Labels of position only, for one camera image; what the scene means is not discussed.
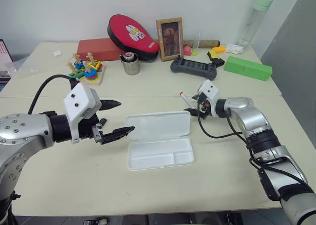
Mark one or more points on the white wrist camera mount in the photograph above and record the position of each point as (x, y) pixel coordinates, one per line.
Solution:
(209, 89)
(77, 101)

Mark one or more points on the pink small object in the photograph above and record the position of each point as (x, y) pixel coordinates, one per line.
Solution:
(187, 51)

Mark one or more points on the stainless steel cup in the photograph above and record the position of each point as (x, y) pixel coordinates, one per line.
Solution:
(130, 65)

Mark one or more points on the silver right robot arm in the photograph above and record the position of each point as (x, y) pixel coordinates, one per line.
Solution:
(256, 126)

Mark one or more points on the black stand under arm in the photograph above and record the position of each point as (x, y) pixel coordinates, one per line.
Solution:
(7, 210)

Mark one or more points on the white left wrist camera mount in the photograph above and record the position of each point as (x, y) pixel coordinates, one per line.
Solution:
(77, 101)

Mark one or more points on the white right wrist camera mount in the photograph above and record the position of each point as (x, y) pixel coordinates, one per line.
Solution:
(209, 89)

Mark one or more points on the red oval punch pad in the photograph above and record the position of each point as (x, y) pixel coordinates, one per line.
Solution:
(133, 36)

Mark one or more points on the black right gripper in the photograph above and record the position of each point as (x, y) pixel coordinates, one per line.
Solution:
(204, 106)

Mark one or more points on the wooden framed picture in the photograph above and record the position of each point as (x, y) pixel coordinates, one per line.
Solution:
(169, 38)

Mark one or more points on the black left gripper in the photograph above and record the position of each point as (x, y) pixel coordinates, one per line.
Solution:
(86, 128)

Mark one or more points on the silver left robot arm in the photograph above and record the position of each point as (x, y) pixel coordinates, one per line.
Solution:
(17, 133)

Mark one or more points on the clear acrylic stand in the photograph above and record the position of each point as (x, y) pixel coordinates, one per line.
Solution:
(197, 41)

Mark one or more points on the orange block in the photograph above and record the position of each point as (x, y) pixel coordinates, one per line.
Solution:
(219, 49)

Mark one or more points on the yellow-green small object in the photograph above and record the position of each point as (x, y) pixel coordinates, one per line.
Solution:
(194, 53)

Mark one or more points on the grey handheld game console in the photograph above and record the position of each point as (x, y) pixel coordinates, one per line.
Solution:
(193, 67)

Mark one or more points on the white crumpled tissue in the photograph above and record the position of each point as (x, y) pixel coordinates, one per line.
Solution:
(234, 49)

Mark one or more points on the yellow and black tool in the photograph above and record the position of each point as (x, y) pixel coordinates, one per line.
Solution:
(214, 57)

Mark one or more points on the brown rolled cylinder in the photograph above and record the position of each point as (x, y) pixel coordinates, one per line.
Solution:
(209, 43)

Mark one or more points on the green rectangular block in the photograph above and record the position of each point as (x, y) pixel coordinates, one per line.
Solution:
(247, 68)

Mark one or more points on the white marker with red cap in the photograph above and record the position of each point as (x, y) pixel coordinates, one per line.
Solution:
(185, 99)

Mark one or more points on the wooden colourful stacking toy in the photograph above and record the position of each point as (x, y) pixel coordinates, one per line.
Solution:
(85, 70)

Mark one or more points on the red round item in cup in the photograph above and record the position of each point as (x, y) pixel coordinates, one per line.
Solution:
(128, 55)

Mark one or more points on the clear bottle with green lid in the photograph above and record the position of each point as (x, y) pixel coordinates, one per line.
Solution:
(254, 20)

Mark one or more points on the white plastic pencil case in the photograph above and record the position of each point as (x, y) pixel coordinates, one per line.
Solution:
(158, 141)

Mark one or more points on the laptop computer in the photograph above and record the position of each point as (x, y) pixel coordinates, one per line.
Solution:
(4, 62)

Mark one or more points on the red rectangular box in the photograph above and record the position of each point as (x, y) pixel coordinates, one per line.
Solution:
(96, 48)

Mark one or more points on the dark rounded shape under table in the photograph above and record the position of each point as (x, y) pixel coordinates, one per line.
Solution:
(95, 221)

